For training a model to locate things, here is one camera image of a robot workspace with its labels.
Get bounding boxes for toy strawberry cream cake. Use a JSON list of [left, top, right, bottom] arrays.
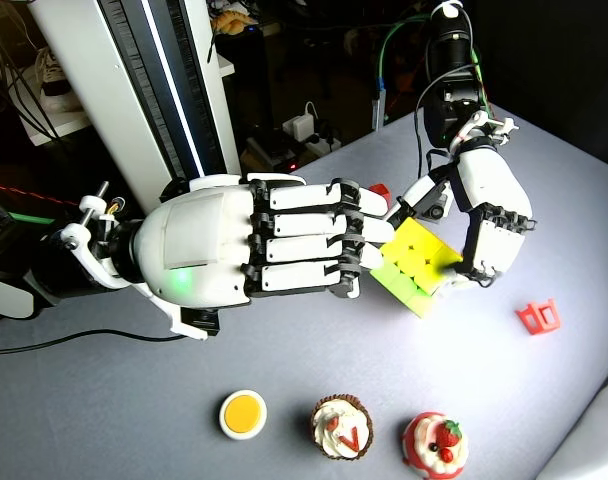
[[401, 411, 470, 480]]

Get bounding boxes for silver blue cable plug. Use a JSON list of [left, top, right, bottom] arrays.
[[372, 77, 388, 132]]

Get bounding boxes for black box with red light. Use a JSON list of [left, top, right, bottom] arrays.
[[241, 142, 305, 189]]

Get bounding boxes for small red plastic frame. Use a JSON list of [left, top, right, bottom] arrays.
[[368, 183, 393, 209], [514, 298, 562, 335]]

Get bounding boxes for toy bread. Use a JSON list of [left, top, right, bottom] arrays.
[[211, 10, 258, 35]]

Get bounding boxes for black cable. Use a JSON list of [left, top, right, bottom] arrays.
[[0, 327, 188, 356]]

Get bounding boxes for colourful puzzle cube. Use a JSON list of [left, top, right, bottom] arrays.
[[368, 215, 464, 320]]

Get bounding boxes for white lift column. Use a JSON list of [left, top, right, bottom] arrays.
[[26, 0, 246, 214]]

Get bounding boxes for white power strip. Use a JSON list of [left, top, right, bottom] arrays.
[[303, 133, 343, 155]]

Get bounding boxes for grey tablecloth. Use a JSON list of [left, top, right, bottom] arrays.
[[0, 109, 608, 480]]

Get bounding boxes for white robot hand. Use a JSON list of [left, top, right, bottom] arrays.
[[386, 147, 538, 291], [133, 172, 399, 307]]

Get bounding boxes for white sneaker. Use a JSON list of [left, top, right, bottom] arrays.
[[33, 47, 85, 114]]

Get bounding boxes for white shelf board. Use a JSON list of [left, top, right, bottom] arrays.
[[13, 107, 93, 147]]

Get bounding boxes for green cable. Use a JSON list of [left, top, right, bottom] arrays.
[[376, 14, 433, 84]]

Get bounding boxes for white power adapter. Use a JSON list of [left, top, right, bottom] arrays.
[[289, 115, 319, 143]]

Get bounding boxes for round white yellow button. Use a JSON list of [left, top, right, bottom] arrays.
[[217, 389, 269, 440]]

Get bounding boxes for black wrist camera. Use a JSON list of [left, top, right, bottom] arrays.
[[179, 305, 221, 337], [423, 194, 453, 221]]

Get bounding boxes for toy cupcake brown wrapper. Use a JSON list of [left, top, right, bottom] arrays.
[[310, 394, 375, 462]]

